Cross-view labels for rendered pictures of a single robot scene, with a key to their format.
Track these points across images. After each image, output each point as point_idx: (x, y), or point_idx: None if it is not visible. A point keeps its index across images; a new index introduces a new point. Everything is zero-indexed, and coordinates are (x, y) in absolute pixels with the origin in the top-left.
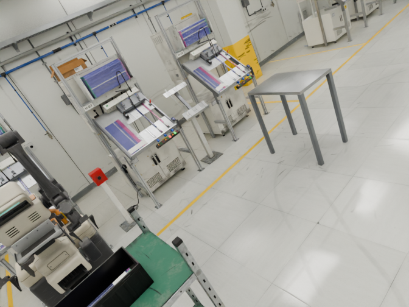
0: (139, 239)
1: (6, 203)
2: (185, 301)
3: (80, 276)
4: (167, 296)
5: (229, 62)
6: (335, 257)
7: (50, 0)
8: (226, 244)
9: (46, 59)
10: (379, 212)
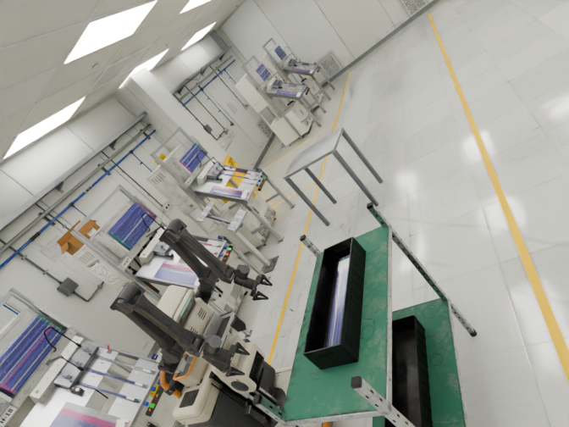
0: (319, 259)
1: (183, 299)
2: None
3: (262, 364)
4: (384, 244)
5: None
6: (441, 242)
7: (8, 186)
8: None
9: (24, 252)
10: (444, 201)
